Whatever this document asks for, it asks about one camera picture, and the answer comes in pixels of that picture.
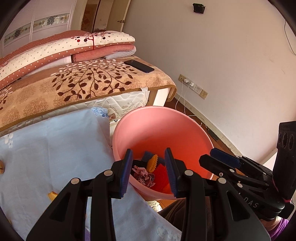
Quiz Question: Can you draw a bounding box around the dark blue foam pad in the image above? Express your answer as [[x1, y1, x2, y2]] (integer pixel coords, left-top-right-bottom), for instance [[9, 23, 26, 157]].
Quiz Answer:
[[141, 151, 166, 166]]

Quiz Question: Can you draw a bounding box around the white wardrobe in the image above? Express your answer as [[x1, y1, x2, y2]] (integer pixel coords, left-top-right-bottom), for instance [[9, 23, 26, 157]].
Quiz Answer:
[[1, 0, 87, 57]]

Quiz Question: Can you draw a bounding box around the pink plastic bucket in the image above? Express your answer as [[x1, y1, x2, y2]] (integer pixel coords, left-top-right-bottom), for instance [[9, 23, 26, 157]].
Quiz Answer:
[[112, 105, 215, 201]]

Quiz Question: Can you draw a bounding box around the purple wrapper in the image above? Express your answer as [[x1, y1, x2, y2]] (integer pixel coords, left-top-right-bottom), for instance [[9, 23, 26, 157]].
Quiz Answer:
[[132, 165, 155, 188]]

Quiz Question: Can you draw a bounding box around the walnut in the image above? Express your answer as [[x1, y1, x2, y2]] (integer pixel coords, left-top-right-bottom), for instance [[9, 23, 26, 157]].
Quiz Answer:
[[0, 160, 5, 174]]

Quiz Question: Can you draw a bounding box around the folded pink dotted quilt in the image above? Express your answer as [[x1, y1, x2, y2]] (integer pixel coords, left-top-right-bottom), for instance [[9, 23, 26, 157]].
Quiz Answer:
[[1, 30, 135, 89]]

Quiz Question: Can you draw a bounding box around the black wall bracket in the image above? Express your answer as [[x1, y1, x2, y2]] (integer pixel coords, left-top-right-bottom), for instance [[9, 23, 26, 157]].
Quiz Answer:
[[193, 3, 206, 14]]

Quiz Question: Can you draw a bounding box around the light blue floral cloth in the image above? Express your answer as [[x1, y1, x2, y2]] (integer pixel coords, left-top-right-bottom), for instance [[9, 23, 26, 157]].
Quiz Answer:
[[1, 107, 181, 240]]

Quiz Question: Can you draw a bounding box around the wall power outlet strip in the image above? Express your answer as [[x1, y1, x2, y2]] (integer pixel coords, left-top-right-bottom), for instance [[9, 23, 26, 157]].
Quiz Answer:
[[178, 74, 208, 99]]

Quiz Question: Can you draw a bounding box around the black device on floor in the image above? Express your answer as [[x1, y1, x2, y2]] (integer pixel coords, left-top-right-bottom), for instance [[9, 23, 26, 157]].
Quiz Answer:
[[206, 128, 220, 142]]

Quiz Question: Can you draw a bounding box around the black foam pad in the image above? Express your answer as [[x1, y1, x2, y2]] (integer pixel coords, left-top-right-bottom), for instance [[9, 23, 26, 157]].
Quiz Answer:
[[132, 160, 147, 168]]

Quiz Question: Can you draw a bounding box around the purple sleeve forearm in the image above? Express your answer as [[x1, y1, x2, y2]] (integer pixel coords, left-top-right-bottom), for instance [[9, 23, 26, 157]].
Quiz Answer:
[[260, 217, 289, 241]]

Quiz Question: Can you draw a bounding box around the white bedroom door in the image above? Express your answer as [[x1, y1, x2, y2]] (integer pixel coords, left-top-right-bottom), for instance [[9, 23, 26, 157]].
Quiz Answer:
[[106, 0, 131, 32]]

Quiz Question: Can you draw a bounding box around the beige leaf pattern blanket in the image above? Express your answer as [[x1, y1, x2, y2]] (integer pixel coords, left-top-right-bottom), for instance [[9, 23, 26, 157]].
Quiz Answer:
[[1, 56, 177, 131]]

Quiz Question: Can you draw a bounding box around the white mattress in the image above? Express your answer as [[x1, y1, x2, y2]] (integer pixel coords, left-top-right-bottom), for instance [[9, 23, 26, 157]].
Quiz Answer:
[[1, 88, 150, 136]]

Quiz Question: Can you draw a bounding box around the black smartphone on bed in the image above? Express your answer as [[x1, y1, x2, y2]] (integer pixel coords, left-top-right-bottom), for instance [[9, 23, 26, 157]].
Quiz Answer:
[[124, 60, 154, 73]]

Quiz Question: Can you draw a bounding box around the white charging cable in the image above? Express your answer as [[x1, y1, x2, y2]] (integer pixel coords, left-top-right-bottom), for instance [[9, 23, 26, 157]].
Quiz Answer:
[[174, 79, 209, 127]]

